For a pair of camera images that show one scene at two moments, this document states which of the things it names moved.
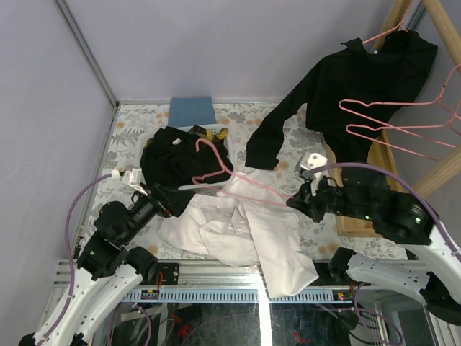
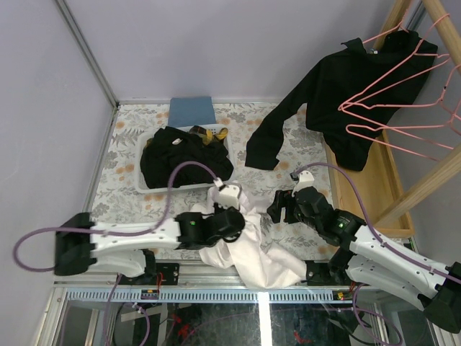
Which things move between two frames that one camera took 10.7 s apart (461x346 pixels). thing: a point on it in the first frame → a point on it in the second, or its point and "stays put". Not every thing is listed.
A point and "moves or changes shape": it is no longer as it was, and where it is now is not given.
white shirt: (244, 221) moves or changes shape
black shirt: (176, 158) stays put
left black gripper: (163, 200) → (219, 210)
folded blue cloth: (187, 111) stays put
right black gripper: (306, 202) → (282, 199)
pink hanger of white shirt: (225, 169) → (341, 107)
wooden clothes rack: (379, 151) stays put
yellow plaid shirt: (201, 130) stays put
